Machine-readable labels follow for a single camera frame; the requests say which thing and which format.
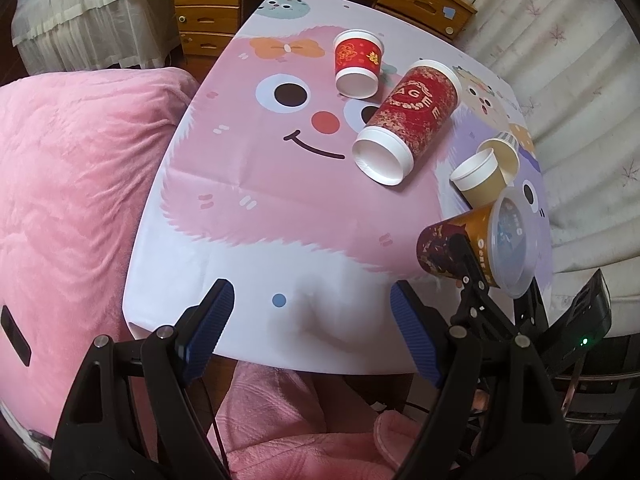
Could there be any pink fleece clothing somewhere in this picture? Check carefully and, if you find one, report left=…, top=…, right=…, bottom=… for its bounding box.
left=215, top=360, right=501, bottom=480

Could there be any pink fluffy blanket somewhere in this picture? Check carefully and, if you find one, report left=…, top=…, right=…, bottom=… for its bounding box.
left=0, top=67, right=201, bottom=463

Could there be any thin black cable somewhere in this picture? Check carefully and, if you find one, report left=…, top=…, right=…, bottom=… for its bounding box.
left=199, top=379, right=228, bottom=466

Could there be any large red paper cup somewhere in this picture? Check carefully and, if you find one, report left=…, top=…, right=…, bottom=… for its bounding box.
left=351, top=59, right=463, bottom=187

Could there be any checkered paper cup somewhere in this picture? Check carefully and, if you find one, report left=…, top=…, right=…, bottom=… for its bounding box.
left=476, top=131, right=522, bottom=186

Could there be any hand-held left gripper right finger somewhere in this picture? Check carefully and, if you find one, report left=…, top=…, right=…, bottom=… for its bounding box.
left=390, top=282, right=592, bottom=480

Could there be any orange cup with clear lid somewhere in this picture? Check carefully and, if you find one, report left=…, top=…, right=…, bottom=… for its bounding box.
left=416, top=186, right=541, bottom=298

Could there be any white sheer bed skirt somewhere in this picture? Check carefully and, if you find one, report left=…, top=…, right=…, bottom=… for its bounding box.
left=10, top=0, right=177, bottom=73

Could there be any wooden chest of drawers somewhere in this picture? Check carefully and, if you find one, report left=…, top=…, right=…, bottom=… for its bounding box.
left=167, top=0, right=478, bottom=58

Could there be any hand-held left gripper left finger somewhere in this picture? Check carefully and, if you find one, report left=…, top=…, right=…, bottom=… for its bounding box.
left=50, top=278, right=236, bottom=480

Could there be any small red paper cup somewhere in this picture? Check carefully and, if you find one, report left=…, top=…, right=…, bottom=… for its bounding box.
left=332, top=29, right=386, bottom=100

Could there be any small tan paper cup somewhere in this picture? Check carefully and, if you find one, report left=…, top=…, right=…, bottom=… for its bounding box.
left=449, top=149, right=507, bottom=210

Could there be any black flat device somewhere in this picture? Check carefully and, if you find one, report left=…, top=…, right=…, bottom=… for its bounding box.
left=0, top=304, right=32, bottom=367

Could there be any white floral quilt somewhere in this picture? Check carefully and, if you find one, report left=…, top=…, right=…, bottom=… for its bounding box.
left=460, top=0, right=640, bottom=313

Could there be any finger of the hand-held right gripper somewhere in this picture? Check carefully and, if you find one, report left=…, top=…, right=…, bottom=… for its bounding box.
left=509, top=279, right=552, bottom=348
left=449, top=234, right=507, bottom=342

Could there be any pink monster printed tablecloth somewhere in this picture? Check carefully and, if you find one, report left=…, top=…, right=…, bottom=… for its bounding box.
left=122, top=0, right=556, bottom=376

